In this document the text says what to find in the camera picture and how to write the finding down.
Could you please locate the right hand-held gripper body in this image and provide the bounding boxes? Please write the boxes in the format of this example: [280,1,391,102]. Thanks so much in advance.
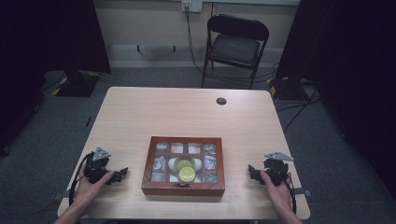
[262,151,294,187]

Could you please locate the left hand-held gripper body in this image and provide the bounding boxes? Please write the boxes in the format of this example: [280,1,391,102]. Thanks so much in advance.
[83,147,115,185]

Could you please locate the wooden box with glass lid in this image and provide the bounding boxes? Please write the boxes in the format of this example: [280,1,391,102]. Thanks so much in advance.
[141,135,226,198]

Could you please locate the person's left hand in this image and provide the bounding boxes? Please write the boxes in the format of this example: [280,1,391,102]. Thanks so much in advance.
[74,169,115,206]

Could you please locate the person's right hand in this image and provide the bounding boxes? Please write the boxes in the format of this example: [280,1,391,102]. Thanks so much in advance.
[260,170,295,213]

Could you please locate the group of silver foil sachets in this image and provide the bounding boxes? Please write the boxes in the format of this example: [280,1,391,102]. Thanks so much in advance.
[150,142,218,184]

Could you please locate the black stand base yellow tape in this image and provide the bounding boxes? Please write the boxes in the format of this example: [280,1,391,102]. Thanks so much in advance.
[266,76,311,102]

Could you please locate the black folding chair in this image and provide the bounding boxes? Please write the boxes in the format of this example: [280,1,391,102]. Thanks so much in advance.
[200,13,271,91]

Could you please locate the black curtain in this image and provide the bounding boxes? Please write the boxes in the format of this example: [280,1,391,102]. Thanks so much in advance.
[275,0,396,200]
[0,0,112,157]

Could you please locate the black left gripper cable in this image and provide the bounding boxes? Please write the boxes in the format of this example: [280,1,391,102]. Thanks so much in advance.
[68,151,95,207]

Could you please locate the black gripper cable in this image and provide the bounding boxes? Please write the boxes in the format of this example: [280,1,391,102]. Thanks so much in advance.
[68,151,95,207]
[281,169,298,215]

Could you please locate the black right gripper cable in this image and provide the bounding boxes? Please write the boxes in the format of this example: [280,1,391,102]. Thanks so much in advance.
[281,169,298,215]

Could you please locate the grey table bracket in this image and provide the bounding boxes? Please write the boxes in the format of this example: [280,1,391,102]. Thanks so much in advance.
[293,188,313,198]
[51,189,78,202]

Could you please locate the black floor cables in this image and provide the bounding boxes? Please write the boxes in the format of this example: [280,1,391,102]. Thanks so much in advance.
[275,83,323,133]

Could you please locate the white wall socket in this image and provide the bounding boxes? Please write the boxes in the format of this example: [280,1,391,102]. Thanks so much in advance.
[181,0,204,14]

